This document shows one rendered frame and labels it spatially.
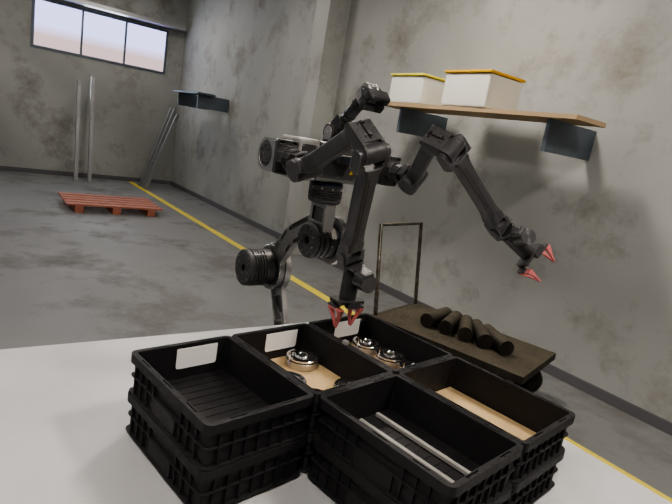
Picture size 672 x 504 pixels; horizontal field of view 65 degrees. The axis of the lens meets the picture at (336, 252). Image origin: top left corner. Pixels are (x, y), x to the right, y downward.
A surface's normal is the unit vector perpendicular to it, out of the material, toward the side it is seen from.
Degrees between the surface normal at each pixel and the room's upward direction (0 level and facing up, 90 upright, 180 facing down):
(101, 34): 90
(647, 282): 90
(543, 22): 90
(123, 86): 90
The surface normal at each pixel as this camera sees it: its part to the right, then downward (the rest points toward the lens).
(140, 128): 0.58, 0.26
